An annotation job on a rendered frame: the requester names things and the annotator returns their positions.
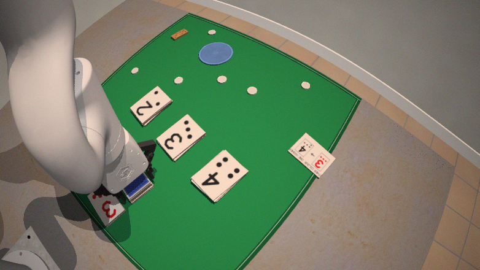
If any brown rectangular block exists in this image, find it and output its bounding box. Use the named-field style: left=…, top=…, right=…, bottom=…
left=171, top=29, right=188, bottom=41

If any green card table cloth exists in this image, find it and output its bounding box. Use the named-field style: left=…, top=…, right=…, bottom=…
left=78, top=16, right=356, bottom=270

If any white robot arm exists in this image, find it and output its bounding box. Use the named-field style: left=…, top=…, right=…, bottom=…
left=0, top=0, right=125, bottom=194

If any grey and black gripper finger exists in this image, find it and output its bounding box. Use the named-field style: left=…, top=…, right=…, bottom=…
left=137, top=139, right=157, bottom=179
left=94, top=184, right=126, bottom=202

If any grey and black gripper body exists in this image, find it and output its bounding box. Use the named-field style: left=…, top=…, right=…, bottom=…
left=102, top=128, right=149, bottom=194

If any blue round coaster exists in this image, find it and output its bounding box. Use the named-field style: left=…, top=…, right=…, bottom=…
left=199, top=42, right=233, bottom=65

